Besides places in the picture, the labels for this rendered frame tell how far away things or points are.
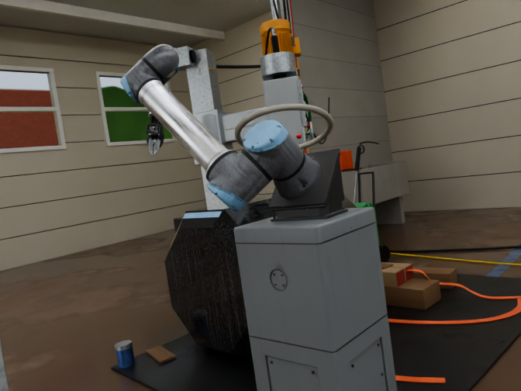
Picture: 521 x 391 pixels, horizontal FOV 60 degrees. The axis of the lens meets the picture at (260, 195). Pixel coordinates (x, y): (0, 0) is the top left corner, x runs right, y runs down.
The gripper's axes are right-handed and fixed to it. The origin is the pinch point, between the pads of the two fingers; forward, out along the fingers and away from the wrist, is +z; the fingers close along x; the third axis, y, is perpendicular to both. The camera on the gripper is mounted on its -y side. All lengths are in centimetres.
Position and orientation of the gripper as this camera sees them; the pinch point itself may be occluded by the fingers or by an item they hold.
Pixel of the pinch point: (153, 153)
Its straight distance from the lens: 249.5
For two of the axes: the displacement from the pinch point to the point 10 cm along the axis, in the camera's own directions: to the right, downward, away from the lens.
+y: 0.4, -2.8, -9.6
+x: 10.0, 0.5, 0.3
